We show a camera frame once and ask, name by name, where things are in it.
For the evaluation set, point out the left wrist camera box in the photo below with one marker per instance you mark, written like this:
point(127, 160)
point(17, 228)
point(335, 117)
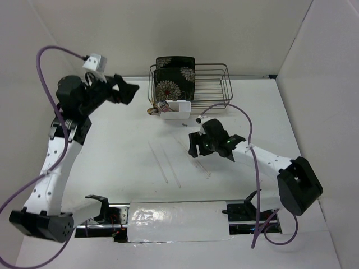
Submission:
point(95, 62)

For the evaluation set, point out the black floral plate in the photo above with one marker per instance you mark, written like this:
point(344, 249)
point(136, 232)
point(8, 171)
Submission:
point(174, 84)
point(175, 62)

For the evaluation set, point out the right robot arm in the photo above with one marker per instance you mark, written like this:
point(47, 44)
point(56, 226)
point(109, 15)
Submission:
point(297, 184)

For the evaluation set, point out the rear black floral plate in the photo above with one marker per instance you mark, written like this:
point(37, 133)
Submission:
point(175, 62)

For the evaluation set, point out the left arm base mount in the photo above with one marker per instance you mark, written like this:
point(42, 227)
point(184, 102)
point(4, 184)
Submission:
point(111, 221)

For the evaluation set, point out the front black floral plate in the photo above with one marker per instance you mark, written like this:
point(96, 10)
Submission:
point(174, 84)

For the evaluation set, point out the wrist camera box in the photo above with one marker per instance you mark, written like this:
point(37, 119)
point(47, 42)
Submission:
point(95, 62)
point(201, 120)

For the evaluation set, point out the white cutlery caddy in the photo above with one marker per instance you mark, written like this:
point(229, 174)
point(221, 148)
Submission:
point(181, 110)

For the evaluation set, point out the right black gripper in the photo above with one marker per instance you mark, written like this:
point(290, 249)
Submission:
point(195, 138)

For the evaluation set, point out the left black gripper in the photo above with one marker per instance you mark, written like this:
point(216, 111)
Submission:
point(126, 93)

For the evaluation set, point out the grey wire dish rack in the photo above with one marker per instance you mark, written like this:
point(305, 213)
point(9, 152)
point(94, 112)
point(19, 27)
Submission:
point(212, 86)

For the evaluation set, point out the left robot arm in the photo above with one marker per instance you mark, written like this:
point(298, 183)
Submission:
point(42, 216)

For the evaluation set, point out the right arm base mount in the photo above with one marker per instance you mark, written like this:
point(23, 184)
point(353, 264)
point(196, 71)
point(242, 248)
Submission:
point(242, 215)

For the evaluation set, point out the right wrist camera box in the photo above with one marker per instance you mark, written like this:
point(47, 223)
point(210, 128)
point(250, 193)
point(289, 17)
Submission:
point(201, 120)

